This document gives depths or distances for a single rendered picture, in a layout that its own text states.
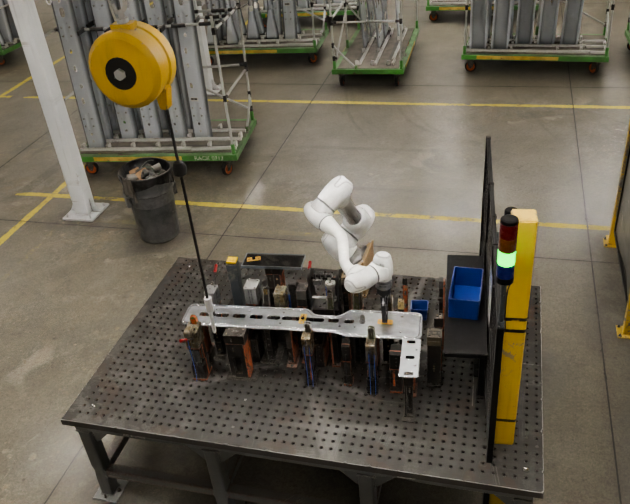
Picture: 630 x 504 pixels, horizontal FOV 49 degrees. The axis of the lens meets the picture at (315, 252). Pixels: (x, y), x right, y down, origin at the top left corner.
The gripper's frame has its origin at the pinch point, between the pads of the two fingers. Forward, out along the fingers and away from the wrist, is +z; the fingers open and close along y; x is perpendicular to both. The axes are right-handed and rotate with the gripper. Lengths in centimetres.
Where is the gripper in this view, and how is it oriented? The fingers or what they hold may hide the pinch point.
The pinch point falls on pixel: (384, 316)
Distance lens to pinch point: 383.4
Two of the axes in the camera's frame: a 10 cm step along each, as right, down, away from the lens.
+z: 0.8, 8.3, 5.5
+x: 9.8, 0.3, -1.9
